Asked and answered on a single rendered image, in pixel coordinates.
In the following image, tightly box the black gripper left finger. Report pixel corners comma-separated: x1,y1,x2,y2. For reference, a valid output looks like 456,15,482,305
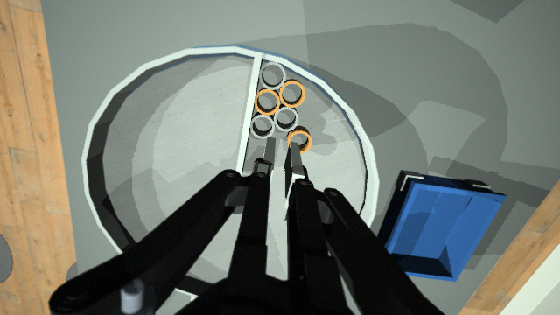
48,136,276,315

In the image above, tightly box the grey metal ring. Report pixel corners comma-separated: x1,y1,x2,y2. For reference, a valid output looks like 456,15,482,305
259,61,286,90
250,112,275,139
274,104,298,131

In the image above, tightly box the bronze bushing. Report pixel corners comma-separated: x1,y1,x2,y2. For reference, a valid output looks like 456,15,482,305
279,79,305,108
287,126,312,154
254,87,280,116

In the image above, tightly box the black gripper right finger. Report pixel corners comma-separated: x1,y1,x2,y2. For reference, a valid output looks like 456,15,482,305
283,141,445,315

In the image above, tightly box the blue crate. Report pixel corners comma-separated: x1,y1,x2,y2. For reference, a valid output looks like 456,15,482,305
377,170,507,282

